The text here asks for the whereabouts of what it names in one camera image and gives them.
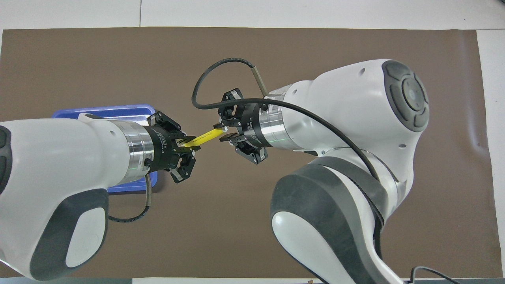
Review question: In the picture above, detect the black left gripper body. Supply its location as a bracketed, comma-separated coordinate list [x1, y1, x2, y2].
[147, 125, 179, 172]

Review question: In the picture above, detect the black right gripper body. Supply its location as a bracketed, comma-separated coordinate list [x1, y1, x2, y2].
[236, 103, 264, 149]

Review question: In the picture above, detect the yellow highlighter pen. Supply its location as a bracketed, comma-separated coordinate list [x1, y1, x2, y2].
[183, 127, 226, 148]

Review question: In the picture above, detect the blue plastic tray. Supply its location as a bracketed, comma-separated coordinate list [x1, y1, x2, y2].
[51, 104, 159, 194]

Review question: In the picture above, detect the brown table mat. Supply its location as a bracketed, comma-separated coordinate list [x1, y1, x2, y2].
[0, 27, 494, 278]

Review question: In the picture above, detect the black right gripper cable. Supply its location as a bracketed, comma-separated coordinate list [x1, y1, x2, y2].
[192, 58, 385, 261]

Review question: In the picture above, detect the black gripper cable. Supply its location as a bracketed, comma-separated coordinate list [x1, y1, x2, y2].
[107, 173, 153, 224]
[192, 58, 385, 261]

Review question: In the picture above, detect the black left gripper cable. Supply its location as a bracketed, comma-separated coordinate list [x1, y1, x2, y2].
[107, 173, 153, 224]

